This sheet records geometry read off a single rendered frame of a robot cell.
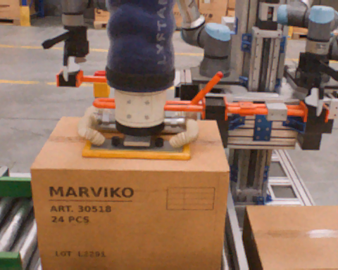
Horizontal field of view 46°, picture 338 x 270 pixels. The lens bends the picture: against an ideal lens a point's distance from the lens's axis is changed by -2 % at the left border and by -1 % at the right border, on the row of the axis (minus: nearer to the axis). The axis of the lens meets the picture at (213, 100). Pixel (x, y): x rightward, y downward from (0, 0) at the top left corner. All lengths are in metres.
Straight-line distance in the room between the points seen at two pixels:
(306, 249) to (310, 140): 0.55
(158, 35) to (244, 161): 1.13
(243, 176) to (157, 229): 0.95
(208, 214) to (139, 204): 0.22
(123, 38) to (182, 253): 0.73
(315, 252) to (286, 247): 0.11
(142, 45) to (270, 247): 0.90
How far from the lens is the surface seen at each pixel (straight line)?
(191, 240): 1.40
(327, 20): 1.35
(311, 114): 1.43
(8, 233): 1.74
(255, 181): 2.28
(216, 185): 1.29
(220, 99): 1.41
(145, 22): 1.20
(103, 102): 1.38
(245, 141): 2.00
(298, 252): 1.64
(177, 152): 1.30
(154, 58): 1.23
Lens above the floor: 1.57
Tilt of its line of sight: 20 degrees down
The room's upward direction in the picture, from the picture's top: 4 degrees clockwise
